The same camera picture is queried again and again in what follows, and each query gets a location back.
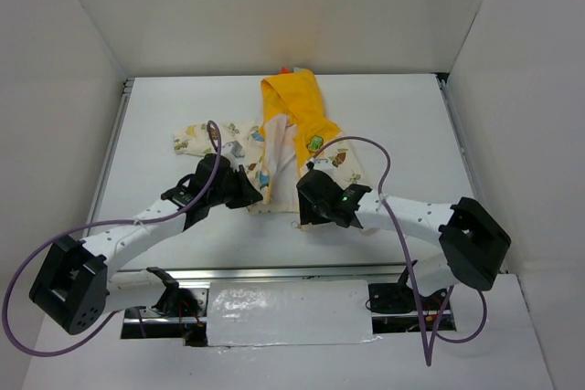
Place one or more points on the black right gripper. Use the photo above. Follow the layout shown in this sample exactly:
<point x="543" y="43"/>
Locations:
<point x="306" y="200"/>

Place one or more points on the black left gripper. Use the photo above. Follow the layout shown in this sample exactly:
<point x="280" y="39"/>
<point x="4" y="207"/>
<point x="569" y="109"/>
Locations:
<point x="240" y="186"/>

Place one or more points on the cream yellow dinosaur kids jacket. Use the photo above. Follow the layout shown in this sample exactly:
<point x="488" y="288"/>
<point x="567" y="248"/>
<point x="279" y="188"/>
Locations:
<point x="292" y="128"/>

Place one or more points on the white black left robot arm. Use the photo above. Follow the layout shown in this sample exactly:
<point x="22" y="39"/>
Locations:
<point x="80" y="280"/>

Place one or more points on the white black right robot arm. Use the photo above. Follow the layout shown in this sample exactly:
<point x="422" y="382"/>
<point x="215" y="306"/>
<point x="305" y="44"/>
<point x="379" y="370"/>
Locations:
<point x="433" y="224"/>

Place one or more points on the white glossy cover plate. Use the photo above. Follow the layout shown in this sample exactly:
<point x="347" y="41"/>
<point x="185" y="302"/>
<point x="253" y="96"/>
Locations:
<point x="307" y="312"/>

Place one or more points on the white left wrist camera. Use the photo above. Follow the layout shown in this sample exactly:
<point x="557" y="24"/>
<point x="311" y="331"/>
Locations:
<point x="233" y="150"/>

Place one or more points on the aluminium front table rail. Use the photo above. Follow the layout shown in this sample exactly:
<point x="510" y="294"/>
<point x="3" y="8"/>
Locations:
<point x="364" y="271"/>

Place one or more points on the aluminium left side rail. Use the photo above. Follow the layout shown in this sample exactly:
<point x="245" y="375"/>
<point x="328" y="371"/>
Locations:
<point x="110" y="151"/>

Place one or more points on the aluminium right side rail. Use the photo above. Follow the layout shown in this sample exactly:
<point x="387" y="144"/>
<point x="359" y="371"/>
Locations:
<point x="471" y="171"/>

